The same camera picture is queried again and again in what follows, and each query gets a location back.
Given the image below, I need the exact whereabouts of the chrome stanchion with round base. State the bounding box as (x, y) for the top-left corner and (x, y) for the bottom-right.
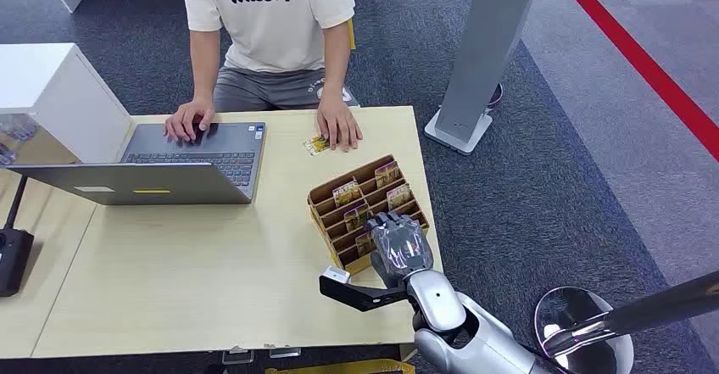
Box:
(533, 270), (719, 374)

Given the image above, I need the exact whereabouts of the grey open laptop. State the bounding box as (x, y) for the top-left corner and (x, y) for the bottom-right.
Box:
(5, 122), (268, 207)

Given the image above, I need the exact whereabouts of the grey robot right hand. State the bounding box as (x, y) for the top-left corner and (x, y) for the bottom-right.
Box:
(365, 211), (435, 290)

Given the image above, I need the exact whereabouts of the person's left hand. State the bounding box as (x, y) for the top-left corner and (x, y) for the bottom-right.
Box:
(315, 92), (364, 154)

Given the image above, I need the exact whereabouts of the yellow patterned card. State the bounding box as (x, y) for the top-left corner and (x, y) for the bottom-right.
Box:
(332, 179), (363, 208)
(303, 135), (332, 157)
(386, 183), (413, 211)
(354, 232), (376, 258)
(343, 203), (371, 232)
(374, 160), (402, 189)

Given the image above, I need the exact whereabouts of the person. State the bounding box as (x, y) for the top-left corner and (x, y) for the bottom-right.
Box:
(175, 0), (360, 113)

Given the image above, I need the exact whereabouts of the person's right hand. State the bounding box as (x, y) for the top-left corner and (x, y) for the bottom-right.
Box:
(164, 99), (217, 147)

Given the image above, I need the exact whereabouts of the white cabinet box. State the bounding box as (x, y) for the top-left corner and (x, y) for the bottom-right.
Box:
(0, 42), (135, 165)

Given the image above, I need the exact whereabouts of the pale wrist camera, black bracket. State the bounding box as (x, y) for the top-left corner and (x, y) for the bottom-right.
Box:
(318, 265), (418, 314)

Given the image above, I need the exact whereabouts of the wooden slotted card holder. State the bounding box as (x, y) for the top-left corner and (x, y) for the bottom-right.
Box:
(307, 154), (432, 276)

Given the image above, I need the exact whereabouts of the grey kiosk stand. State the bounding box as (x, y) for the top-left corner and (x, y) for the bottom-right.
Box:
(424, 0), (547, 157)

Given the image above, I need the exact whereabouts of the black device with pole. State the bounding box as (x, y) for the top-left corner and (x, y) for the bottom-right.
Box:
(0, 175), (36, 299)

